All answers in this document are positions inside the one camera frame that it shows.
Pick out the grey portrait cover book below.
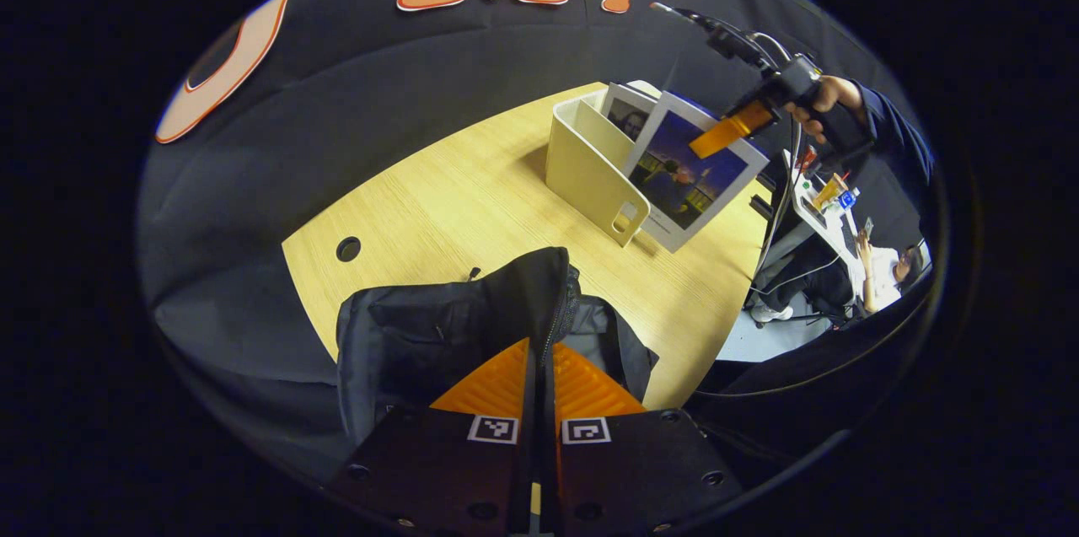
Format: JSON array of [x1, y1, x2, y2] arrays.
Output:
[[600, 83, 658, 143]]

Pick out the blue cover book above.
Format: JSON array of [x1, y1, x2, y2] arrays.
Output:
[[622, 90, 770, 255]]

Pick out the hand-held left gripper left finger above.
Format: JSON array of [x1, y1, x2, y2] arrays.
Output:
[[325, 338, 540, 536]]

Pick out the black schoolbag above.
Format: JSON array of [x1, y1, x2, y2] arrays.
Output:
[[336, 247, 660, 445]]

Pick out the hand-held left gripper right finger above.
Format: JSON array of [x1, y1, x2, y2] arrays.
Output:
[[539, 341, 746, 536]]

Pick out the white bookshelf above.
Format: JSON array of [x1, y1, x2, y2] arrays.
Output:
[[545, 80, 663, 249]]

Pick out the white background desk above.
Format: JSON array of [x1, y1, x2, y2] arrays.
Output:
[[780, 148, 869, 277]]

